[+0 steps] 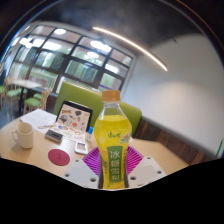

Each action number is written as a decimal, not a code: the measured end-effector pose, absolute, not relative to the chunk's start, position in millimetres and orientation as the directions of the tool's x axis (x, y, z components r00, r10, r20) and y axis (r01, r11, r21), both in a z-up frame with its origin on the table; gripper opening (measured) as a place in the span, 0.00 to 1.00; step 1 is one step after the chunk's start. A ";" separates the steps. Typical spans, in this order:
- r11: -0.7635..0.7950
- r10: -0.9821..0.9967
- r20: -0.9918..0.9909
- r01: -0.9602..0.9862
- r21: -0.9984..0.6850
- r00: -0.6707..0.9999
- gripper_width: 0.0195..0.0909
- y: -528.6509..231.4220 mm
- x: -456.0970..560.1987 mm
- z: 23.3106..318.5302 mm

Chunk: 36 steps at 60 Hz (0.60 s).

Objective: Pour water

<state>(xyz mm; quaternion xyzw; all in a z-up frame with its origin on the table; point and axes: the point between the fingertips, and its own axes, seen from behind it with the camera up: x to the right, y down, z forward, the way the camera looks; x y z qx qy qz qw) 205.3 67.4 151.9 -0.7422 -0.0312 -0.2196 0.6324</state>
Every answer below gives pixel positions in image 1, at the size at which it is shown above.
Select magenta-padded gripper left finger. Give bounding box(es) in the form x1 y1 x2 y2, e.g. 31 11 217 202
63 146 101 190

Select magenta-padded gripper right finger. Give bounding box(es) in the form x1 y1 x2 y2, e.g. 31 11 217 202
126 145 167 190

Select yellow drink bottle orange cap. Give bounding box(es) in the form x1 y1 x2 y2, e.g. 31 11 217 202
93 89 133 190

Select small white flat device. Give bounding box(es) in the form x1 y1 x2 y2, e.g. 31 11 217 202
74 140 89 155

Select flat round red coaster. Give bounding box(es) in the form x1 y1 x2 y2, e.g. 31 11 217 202
47 148 71 167

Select small blue-capped white bottle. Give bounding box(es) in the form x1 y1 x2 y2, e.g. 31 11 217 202
86 126 95 142

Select black-framed picture sign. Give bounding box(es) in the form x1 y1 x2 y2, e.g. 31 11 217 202
55 100 94 134

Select white ribbed mug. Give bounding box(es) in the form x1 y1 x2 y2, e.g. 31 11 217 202
12 121 35 149

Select white printed paper sheet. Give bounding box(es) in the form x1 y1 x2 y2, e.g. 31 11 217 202
19 108 58 134

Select green booth bench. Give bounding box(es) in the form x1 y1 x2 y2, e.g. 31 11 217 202
53 81 143 137

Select wooden chairs with green seats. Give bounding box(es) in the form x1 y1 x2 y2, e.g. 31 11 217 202
0 78 53 116

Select light wooden dining table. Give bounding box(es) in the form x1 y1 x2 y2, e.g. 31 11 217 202
9 78 43 111

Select long curved light strip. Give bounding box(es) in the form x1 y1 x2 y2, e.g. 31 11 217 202
92 26 169 72

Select hanging pendant lamps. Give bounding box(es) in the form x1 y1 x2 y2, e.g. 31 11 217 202
19 28 114 59

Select large black-framed window wall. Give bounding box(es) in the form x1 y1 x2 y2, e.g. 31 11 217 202
6 24 134 96

